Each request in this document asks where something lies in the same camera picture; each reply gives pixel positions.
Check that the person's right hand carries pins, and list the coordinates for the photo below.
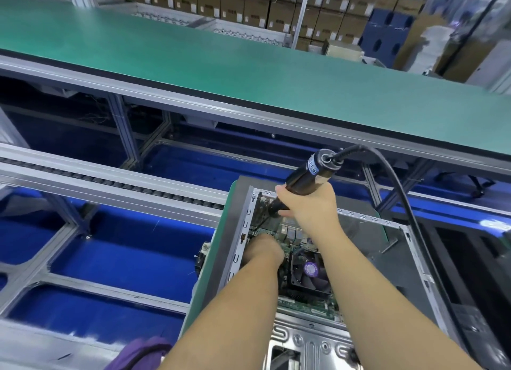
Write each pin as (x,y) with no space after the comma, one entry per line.
(311,210)

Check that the person's left hand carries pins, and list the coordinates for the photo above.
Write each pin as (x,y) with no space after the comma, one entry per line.
(263,250)

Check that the black CPU cooler fan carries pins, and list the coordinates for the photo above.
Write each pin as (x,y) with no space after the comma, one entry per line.
(310,268)

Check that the green motherboard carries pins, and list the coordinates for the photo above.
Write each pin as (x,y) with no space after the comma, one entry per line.
(307,306)

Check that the grey metal computer case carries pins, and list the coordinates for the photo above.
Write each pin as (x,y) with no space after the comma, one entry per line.
(383,254)

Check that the person's right forearm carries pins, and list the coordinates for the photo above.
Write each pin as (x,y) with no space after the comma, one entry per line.
(391,306)

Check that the person's left forearm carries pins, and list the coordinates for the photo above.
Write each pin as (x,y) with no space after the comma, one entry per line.
(223,326)

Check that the stack of cardboard boxes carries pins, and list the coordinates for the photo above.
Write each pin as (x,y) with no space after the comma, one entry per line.
(239,2)

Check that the green conveyor belt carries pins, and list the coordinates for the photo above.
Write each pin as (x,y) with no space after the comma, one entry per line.
(160,50)

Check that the grey flat metal rail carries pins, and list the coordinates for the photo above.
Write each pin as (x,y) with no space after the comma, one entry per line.
(104,182)

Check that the grey roller conveyor rail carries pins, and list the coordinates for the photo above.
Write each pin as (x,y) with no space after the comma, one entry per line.
(48,346)

